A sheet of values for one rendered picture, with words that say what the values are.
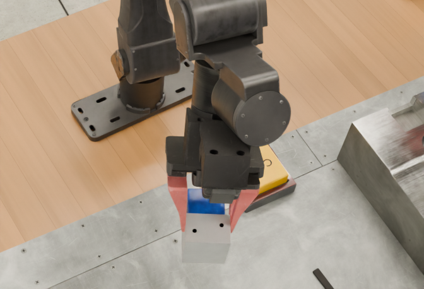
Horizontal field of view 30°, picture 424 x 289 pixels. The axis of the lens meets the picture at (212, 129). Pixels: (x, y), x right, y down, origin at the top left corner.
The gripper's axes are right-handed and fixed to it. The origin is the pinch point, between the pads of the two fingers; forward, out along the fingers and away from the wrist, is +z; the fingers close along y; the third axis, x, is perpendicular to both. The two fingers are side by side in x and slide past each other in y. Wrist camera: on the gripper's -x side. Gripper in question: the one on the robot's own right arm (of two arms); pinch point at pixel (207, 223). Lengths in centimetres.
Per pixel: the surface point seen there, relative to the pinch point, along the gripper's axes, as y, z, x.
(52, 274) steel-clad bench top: -17.8, 12.8, 7.2
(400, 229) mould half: 27.2, 7.4, 11.6
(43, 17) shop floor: -35, 27, 150
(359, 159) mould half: 22.3, 1.0, 18.7
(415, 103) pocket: 30.6, -5.6, 24.0
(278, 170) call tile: 11.2, 2.6, 17.9
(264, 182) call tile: 9.1, 3.6, 16.1
